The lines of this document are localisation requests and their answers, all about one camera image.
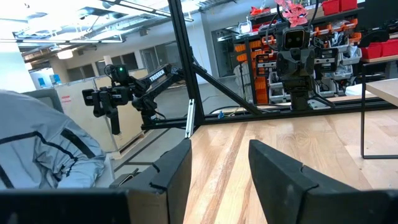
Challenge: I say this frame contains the red storage bin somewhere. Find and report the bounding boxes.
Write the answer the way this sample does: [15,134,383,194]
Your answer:
[322,0,341,16]
[360,42,383,60]

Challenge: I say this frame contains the black robot on stand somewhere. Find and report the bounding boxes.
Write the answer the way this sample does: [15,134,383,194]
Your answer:
[231,0,398,105]

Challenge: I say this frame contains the person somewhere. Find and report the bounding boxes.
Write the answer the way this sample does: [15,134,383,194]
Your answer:
[0,89,108,190]

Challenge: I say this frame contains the wooden shelf with black frame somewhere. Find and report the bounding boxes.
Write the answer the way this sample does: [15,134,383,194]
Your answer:
[359,62,398,160]

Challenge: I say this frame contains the pink artificial flower bunch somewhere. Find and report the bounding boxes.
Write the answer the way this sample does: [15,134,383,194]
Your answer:
[274,0,309,28]

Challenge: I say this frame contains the beige partition panel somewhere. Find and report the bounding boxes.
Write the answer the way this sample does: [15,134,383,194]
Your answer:
[54,68,150,153]

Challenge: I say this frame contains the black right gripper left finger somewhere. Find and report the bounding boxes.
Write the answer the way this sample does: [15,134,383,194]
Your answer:
[0,139,193,224]

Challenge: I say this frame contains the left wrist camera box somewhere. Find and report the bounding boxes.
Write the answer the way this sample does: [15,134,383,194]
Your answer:
[282,26,308,51]

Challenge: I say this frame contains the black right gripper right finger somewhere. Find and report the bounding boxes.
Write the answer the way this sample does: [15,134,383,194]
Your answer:
[248,139,398,224]

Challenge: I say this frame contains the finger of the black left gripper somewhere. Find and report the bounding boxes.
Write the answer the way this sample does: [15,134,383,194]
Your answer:
[256,48,296,78]
[295,46,339,77]

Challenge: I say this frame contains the black aluminium rig frame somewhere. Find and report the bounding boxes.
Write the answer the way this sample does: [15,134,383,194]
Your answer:
[141,0,398,131]

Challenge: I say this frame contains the white strip on frame post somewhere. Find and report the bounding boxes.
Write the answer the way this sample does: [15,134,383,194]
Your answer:
[185,98,197,139]

